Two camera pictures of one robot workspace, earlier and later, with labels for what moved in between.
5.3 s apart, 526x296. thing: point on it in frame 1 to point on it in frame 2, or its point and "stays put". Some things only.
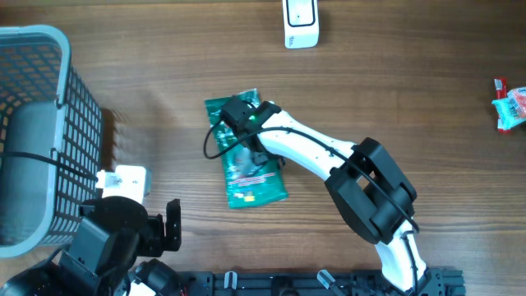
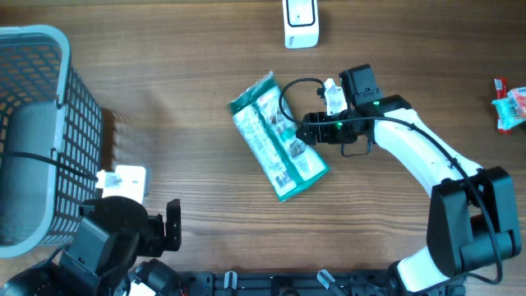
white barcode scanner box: [301, 24] stays put
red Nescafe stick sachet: [501, 93] stays put
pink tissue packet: [517, 103] stays put
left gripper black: [155, 241] stays put
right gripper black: [260, 158] to [317, 122]
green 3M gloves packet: [246, 182] to [262, 113]
